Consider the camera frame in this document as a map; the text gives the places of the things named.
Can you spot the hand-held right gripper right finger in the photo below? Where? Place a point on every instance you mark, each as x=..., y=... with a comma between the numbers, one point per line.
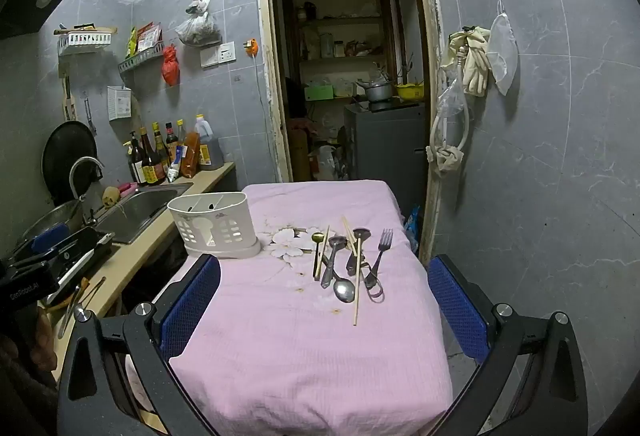
x=457, y=311

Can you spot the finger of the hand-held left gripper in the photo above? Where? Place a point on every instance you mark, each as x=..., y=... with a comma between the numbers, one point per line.
x=85, y=248
x=50, y=236

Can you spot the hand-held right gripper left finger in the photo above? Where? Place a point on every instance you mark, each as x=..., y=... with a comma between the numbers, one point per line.
x=192, y=301

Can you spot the white plastic utensil holder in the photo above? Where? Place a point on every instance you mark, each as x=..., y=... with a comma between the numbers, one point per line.
x=215, y=226

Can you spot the silver fork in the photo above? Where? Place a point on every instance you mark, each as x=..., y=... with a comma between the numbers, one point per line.
x=384, y=241

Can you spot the wooden chopstick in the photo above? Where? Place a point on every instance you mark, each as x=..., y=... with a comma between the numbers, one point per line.
x=356, y=296
x=348, y=233
x=324, y=251

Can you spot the dark metal spoon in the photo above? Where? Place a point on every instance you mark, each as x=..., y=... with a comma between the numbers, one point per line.
x=361, y=232

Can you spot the large silver spoon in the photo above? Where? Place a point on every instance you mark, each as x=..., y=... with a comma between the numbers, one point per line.
x=338, y=242

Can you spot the person's left forearm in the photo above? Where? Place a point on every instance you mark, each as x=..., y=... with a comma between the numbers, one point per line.
x=20, y=391

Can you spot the person's left hand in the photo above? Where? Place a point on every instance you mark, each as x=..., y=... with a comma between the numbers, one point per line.
x=44, y=341

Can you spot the steel basin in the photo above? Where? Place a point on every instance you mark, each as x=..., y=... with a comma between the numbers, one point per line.
x=55, y=216

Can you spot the beige kitchen counter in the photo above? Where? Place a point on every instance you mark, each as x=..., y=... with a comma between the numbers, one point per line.
x=115, y=266

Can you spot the tan loofah scrubber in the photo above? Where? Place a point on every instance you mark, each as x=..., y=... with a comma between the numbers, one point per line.
x=111, y=197

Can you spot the steel sink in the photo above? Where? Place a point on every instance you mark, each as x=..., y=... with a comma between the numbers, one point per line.
x=145, y=211

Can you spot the pink sponge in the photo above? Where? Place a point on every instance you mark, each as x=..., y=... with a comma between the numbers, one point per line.
x=129, y=188

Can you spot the chrome faucet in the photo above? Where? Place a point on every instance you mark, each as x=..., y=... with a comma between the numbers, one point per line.
x=82, y=162

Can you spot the black frying pan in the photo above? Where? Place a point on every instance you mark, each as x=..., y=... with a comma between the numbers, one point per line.
x=67, y=156

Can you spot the blue packet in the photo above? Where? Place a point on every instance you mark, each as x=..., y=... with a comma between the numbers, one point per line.
x=412, y=228

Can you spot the row of sauce bottles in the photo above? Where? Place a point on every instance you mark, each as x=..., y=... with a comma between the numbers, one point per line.
x=152, y=161

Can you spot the pink floral printed cloth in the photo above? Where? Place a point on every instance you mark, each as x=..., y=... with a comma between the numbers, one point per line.
x=300, y=356

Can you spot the hanging metal kitchen tool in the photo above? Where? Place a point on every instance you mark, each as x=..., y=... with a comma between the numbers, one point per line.
x=90, y=116

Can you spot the hanging wooden kitchen tool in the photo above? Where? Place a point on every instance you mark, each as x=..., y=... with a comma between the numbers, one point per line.
x=68, y=96

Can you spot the knotted beige rag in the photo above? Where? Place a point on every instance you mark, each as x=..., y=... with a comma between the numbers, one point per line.
x=447, y=158

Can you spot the brown oil jug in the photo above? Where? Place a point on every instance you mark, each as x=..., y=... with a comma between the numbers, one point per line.
x=210, y=146

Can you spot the grey appliance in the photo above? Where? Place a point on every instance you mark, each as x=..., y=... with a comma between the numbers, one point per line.
x=385, y=151

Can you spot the brown cardboard box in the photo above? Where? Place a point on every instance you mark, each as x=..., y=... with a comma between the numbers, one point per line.
x=300, y=156

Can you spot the white plastic container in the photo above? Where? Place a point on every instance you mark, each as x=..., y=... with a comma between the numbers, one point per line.
x=326, y=162

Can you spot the red plastic bag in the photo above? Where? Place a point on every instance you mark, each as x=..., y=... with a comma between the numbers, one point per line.
x=171, y=66

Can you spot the green yellow snack packet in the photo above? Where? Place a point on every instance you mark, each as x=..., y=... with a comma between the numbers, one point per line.
x=132, y=41

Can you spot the crumpled clear plastic bag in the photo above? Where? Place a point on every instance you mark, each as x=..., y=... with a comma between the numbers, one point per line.
x=452, y=96

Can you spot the red seasoning packet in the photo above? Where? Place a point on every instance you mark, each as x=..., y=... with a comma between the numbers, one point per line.
x=149, y=37

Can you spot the yellow bowl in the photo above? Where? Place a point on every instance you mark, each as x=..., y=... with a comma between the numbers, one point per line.
x=410, y=92

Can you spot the aluminium pot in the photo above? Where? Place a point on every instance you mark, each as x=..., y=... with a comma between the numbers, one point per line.
x=375, y=92

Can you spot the green box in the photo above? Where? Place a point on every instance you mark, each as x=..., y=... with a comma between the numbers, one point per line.
x=319, y=92

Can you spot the clear hanging plastic bag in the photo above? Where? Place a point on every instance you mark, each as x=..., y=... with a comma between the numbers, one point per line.
x=199, y=28

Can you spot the cream rubber gloves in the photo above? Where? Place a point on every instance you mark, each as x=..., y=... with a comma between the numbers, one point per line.
x=475, y=61

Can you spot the orange plug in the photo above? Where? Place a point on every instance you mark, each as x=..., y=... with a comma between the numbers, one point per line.
x=252, y=47

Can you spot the wooden shelf unit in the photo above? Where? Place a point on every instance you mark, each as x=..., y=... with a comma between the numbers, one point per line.
x=340, y=21

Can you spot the white wall box holder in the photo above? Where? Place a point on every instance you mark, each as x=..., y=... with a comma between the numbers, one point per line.
x=119, y=103

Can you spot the metal wall shelf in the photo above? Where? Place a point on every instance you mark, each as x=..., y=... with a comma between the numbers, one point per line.
x=140, y=61

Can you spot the white wall basket rack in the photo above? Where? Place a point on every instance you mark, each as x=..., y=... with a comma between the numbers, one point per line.
x=82, y=41

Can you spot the white wall socket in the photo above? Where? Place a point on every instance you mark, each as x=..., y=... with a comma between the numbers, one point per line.
x=219, y=55

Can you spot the worn door frame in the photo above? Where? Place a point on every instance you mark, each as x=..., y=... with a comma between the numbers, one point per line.
x=267, y=66

